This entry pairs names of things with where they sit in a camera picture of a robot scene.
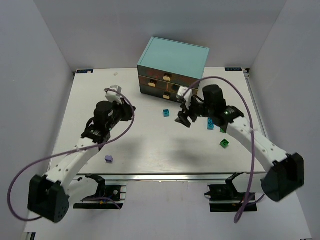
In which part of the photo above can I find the small clear drawer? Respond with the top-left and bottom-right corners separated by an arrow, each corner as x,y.
138,75 -> 167,91
167,82 -> 198,95

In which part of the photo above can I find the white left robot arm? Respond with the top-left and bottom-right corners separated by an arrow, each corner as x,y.
27,97 -> 136,223

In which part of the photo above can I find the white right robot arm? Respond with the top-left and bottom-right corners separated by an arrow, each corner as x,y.
175,84 -> 305,202

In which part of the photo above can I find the small teal lego cube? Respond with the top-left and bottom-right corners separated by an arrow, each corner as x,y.
163,109 -> 170,117

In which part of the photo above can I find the long teal lego brick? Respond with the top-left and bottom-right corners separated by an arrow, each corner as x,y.
206,117 -> 214,130

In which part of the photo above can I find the dark bottom drawer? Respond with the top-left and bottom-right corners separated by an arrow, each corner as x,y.
139,84 -> 178,103

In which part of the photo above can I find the green lego cube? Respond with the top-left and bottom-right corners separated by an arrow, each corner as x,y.
220,139 -> 230,149

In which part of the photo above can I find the lilac lego brick front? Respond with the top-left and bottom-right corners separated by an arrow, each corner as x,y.
104,155 -> 114,163

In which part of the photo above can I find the right blue corner label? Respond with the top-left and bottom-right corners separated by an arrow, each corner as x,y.
224,67 -> 243,72

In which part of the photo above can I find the blue corner label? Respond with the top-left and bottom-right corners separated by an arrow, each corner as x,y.
224,67 -> 243,72
76,69 -> 94,74

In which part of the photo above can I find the left blue corner label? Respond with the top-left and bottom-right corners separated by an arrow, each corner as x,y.
76,69 -> 94,74

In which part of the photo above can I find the teal drawer cabinet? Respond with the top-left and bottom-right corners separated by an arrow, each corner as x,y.
137,37 -> 210,90

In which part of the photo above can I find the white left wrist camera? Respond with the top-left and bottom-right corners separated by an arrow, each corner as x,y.
104,85 -> 123,105

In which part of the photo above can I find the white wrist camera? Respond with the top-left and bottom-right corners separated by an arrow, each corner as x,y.
176,86 -> 193,109
104,85 -> 123,105

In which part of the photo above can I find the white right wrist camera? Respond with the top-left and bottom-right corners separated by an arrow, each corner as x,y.
176,86 -> 193,109

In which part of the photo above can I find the aluminium table front rail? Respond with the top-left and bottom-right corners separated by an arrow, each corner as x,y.
66,172 -> 250,185

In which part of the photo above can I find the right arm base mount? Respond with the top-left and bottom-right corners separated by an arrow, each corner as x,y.
204,172 -> 250,213

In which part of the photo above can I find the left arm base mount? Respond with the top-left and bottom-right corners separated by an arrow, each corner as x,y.
73,174 -> 127,210

